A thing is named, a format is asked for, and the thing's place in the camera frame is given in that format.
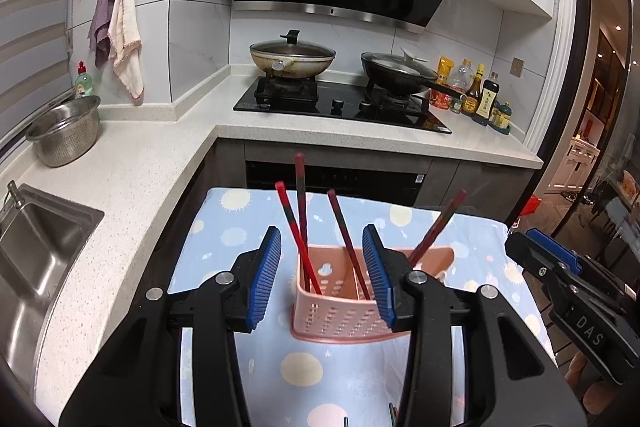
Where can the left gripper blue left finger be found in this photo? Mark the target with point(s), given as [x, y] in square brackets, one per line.
[263, 270]

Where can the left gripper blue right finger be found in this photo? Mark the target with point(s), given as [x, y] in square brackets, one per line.
[379, 261]

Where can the red chopstick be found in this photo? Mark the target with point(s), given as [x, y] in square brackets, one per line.
[298, 238]

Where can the brown chopstick group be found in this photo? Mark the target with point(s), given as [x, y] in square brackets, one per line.
[436, 228]

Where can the dark maroon chopstick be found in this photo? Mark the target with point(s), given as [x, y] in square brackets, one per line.
[347, 241]

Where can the dark brown chopstick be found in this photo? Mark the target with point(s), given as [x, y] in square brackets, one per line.
[301, 195]

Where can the white ceramic spoon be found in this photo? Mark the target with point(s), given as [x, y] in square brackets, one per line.
[441, 276]

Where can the person's right hand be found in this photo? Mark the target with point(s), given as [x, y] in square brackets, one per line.
[605, 404]

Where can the pink perforated utensil holder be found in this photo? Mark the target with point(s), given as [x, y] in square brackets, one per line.
[340, 314]

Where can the blue patterned tablecloth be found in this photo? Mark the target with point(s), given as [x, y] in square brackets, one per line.
[321, 356]

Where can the black gas stove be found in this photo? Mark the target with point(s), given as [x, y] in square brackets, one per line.
[328, 99]

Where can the red seasoning container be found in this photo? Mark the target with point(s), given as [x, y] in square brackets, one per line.
[439, 99]

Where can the small green cap jar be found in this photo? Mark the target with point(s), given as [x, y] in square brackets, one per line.
[455, 106]

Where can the yellow label sauce bottle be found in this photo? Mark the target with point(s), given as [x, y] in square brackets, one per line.
[474, 93]

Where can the small green jars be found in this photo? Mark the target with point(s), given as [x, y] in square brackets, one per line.
[500, 117]

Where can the black frying pan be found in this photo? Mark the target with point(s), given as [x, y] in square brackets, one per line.
[402, 75]

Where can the dark soy sauce bottle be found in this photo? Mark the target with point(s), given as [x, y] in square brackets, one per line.
[487, 99]

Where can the clear oil bottle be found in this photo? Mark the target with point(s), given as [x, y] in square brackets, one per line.
[460, 79]

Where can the yellow seasoning packet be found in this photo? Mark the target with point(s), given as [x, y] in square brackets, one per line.
[443, 70]

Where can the wok with glass lid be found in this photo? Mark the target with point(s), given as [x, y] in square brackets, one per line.
[290, 57]

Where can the stainless steel sink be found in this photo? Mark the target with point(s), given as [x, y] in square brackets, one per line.
[39, 245]

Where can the stainless steel bowl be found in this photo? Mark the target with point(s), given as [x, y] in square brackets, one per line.
[66, 132]

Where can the green dish soap bottle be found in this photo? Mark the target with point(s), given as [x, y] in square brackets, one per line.
[83, 84]

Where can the soap dispenser pump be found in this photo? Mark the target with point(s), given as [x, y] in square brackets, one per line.
[15, 195]

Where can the pink hanging towel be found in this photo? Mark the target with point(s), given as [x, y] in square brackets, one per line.
[125, 46]

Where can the purple hanging cloth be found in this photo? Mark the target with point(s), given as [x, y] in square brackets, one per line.
[99, 41]

